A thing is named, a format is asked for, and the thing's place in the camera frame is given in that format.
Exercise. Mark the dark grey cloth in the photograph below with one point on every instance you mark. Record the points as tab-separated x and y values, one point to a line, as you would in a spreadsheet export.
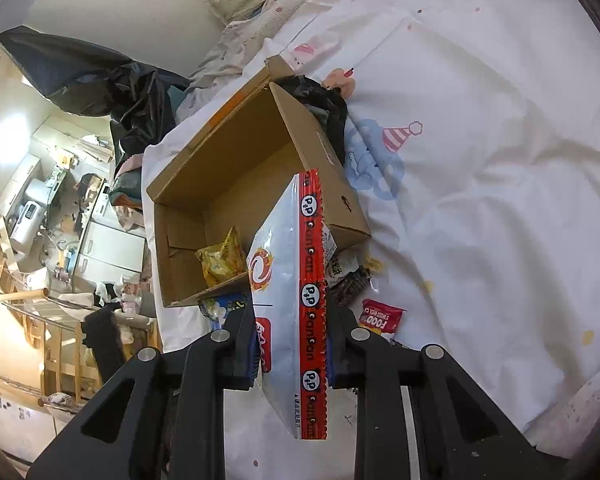
315	100

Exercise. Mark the wooden pole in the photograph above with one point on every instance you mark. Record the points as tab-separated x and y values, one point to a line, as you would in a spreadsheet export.
10	296

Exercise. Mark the yellow snack packet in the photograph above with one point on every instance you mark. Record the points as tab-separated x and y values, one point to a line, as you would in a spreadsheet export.
220	260

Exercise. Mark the black garment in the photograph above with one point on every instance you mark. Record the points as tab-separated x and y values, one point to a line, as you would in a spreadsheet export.
100	340

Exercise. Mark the white cabinet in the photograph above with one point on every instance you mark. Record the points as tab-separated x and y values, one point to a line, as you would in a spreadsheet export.
110	250

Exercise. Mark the dark brown snack packet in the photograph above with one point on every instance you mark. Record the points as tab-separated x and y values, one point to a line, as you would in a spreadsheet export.
352	285

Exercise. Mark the black plastic bag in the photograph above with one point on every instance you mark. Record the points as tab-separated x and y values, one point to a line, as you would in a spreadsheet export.
95	75

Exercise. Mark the brown cardboard box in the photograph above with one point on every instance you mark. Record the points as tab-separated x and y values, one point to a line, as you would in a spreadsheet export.
240	160

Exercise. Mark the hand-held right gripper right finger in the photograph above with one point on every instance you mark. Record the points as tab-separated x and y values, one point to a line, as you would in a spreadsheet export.
336	360

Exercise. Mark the patterned beige quilt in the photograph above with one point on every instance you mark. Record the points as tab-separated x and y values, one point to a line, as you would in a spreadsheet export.
260	10

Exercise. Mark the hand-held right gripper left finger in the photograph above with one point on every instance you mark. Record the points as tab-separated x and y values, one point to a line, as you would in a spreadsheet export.
250	360

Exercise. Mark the white printed bedsheet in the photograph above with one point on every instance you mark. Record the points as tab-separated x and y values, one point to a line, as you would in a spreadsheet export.
480	160

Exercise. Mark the dark bag with orange trim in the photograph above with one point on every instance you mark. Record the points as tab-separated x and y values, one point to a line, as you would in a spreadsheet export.
125	185

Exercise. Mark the white Dowis snack bag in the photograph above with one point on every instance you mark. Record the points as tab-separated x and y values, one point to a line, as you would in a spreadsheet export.
280	310

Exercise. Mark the large blue snack bag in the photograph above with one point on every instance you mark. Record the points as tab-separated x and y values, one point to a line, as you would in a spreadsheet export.
220	307

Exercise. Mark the white washing machine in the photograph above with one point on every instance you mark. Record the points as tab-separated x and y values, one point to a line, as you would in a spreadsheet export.
27	210

